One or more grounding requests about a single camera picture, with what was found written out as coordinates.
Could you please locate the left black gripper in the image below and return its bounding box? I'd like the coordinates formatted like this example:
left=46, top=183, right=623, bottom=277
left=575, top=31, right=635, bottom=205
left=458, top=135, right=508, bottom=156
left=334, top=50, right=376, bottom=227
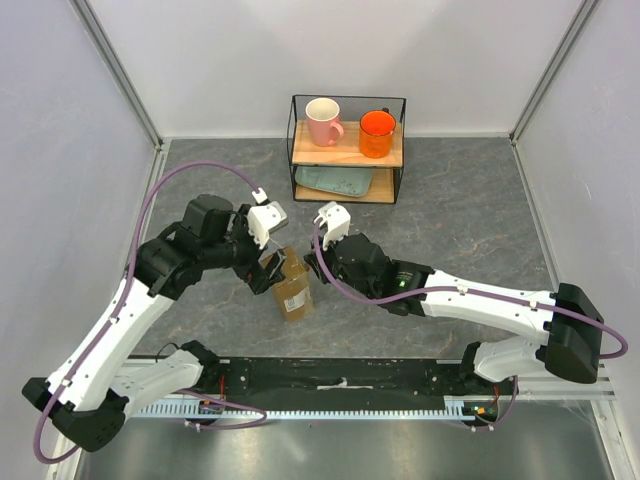
left=202, top=205, right=287, bottom=294

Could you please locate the brown cardboard express box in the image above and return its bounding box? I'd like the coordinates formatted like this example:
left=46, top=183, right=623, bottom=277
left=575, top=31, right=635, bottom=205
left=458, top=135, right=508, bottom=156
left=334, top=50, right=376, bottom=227
left=271, top=246, right=314, bottom=323

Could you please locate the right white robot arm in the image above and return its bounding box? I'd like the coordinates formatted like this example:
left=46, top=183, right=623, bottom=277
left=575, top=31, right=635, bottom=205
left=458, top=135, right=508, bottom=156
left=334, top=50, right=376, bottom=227
left=304, top=234, right=604, bottom=394

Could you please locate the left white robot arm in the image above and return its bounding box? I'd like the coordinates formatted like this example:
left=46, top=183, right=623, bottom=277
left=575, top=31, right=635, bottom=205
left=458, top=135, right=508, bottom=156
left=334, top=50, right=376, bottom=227
left=22, top=195, right=288, bottom=452

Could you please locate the teal rectangular plate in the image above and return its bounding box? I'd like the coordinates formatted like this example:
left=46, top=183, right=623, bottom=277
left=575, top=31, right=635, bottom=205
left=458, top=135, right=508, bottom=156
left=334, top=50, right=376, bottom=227
left=294, top=166, right=373, bottom=198

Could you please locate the orange glass cup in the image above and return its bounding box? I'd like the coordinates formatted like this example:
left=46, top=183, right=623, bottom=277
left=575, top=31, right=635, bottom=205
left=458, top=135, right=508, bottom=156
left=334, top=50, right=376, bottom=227
left=359, top=108, right=396, bottom=159

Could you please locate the pink ceramic mug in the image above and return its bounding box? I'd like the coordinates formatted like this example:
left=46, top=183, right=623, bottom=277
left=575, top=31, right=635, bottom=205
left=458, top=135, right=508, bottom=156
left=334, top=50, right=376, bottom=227
left=305, top=97, right=344, bottom=147

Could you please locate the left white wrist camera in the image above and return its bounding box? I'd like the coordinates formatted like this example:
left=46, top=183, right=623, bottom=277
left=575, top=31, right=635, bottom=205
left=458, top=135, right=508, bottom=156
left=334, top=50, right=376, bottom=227
left=247, top=188, right=288, bottom=249

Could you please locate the black wire wooden shelf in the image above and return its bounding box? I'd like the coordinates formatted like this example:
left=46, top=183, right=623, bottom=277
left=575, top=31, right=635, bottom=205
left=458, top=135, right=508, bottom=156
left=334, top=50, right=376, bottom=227
left=286, top=94, right=407, bottom=204

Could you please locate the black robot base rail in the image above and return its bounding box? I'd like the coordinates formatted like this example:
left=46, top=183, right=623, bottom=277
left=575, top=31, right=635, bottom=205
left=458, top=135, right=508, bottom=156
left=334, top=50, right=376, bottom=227
left=149, top=355, right=521, bottom=412

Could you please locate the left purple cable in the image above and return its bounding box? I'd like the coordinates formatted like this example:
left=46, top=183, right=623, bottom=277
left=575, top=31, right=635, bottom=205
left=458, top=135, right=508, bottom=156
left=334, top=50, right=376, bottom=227
left=30, top=160, right=264, bottom=465

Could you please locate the purple cable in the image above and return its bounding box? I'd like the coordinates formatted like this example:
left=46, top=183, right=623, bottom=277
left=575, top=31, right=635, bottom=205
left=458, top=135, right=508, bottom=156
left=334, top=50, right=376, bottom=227
left=30, top=160, right=264, bottom=465
left=312, top=222, right=629, bottom=360

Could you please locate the slotted cable duct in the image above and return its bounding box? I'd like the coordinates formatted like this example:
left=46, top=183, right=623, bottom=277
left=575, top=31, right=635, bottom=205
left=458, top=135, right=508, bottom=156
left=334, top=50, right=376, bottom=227
left=135, top=397, right=498, bottom=421

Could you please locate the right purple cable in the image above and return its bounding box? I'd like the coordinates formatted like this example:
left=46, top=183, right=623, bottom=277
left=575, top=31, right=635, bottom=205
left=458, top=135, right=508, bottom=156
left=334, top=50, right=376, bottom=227
left=312, top=222, right=629, bottom=360

